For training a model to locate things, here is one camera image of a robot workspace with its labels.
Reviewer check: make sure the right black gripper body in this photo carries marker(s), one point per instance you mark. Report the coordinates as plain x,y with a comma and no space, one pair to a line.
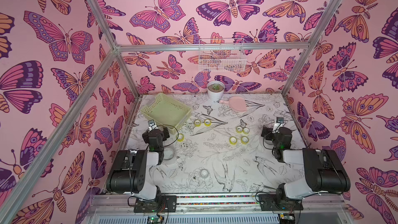
280,132

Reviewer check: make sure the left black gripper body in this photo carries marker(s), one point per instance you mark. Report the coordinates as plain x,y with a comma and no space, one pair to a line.
155,134

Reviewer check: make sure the large transparent tape roll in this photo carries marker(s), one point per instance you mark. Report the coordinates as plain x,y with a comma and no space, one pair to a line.
170,155

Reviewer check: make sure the pale green storage basket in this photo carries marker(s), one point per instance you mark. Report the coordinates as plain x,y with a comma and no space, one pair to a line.
166,110

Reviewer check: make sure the yellow small tape roll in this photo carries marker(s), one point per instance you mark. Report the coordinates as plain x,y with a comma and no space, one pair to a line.
244,140
198,123
239,129
207,122
246,130
180,137
233,140

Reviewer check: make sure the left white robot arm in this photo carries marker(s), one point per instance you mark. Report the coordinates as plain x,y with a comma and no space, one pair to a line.
129,171

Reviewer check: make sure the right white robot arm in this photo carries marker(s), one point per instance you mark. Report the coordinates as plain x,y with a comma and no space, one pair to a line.
323,170

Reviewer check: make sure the small clear tape roll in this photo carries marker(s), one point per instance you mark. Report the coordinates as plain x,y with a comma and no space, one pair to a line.
204,173

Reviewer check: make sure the pink plastic scoop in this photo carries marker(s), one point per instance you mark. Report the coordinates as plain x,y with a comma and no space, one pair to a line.
236,103

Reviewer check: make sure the white potted succulent plant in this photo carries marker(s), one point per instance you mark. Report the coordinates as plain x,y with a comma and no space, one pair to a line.
215,90

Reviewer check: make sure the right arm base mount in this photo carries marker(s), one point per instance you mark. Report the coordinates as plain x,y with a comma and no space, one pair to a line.
273,202

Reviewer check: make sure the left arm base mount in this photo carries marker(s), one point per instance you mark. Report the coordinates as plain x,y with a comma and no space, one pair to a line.
163,203

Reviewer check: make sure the aluminium front rail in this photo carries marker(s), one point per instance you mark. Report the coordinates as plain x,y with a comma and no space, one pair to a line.
234,208

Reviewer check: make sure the white wire wall basket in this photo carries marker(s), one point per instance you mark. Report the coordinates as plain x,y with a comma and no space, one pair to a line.
218,56

